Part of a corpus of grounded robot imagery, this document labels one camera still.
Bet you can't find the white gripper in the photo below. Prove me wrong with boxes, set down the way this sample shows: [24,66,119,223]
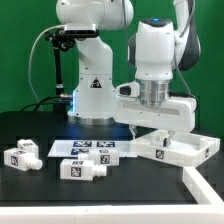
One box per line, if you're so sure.
[114,97,197,147]

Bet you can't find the white L-shaped fence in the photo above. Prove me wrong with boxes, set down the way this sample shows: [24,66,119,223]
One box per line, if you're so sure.
[0,167,224,224]

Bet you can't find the white square tabletop part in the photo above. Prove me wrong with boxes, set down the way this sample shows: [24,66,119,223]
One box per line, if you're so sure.
[130,130,220,167]

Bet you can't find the white paper with tags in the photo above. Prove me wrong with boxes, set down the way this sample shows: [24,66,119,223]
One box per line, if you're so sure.
[48,140,136,158]

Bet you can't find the white camera cable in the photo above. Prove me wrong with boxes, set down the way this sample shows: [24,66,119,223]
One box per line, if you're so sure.
[27,23,65,104]

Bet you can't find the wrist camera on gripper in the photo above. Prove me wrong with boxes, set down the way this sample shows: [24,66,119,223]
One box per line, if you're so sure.
[116,81,140,97]

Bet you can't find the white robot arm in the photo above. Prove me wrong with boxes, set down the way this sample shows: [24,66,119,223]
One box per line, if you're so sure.
[56,0,200,135]

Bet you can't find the black cables at base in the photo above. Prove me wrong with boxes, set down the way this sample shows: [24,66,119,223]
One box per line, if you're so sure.
[20,94,73,112]

